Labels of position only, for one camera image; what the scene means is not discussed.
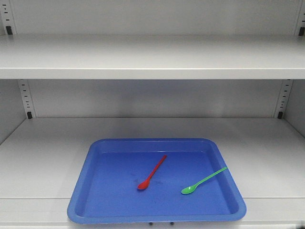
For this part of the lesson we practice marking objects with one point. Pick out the red plastic spoon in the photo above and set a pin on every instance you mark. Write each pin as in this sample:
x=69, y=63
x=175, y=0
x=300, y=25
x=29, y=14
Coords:
x=146, y=182

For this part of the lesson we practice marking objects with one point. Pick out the green plastic spoon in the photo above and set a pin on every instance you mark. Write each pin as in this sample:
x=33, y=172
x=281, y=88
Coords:
x=192, y=188

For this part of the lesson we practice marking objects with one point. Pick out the white upper cabinet shelf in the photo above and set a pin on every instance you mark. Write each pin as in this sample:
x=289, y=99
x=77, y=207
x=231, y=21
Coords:
x=153, y=57

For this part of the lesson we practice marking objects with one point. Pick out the blue plastic tray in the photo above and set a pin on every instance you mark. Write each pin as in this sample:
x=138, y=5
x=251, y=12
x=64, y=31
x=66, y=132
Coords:
x=106, y=190

